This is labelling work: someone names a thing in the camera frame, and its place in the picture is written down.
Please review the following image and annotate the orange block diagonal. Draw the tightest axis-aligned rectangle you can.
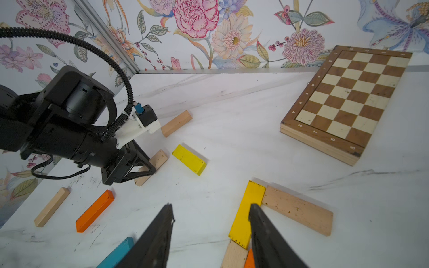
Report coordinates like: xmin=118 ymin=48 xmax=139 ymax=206
xmin=76 ymin=190 xmax=115 ymax=233

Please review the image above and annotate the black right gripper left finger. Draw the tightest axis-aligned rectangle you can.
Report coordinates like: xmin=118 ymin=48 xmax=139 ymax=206
xmin=116 ymin=204 xmax=174 ymax=268

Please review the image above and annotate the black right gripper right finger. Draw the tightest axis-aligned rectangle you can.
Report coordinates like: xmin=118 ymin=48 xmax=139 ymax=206
xmin=249 ymin=203 xmax=307 ymax=268

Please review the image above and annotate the wooden chessboard box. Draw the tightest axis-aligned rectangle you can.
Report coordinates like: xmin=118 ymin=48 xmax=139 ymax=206
xmin=280 ymin=46 xmax=413 ymax=166

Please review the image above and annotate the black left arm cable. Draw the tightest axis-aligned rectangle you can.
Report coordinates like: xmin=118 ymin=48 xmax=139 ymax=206
xmin=0 ymin=26 xmax=135 ymax=141

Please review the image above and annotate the orange block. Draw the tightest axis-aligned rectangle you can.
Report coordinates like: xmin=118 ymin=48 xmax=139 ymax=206
xmin=244 ymin=249 xmax=255 ymax=268

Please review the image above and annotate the aluminium left corner post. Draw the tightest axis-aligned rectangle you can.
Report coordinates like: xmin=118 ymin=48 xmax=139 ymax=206
xmin=73 ymin=0 xmax=140 ymax=75

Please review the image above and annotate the natural wood block top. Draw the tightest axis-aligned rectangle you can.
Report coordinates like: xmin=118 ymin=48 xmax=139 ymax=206
xmin=263 ymin=186 xmax=334 ymax=237

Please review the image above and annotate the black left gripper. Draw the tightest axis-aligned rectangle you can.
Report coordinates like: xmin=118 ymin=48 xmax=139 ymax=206
xmin=20 ymin=67 xmax=160 ymax=185

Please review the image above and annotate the yellow block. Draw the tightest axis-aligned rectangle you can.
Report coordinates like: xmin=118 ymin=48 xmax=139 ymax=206
xmin=229 ymin=181 xmax=266 ymax=250
xmin=172 ymin=145 xmax=207 ymax=176

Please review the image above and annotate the teal block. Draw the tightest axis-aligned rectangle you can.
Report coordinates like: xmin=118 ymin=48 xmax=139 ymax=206
xmin=97 ymin=237 xmax=134 ymax=268

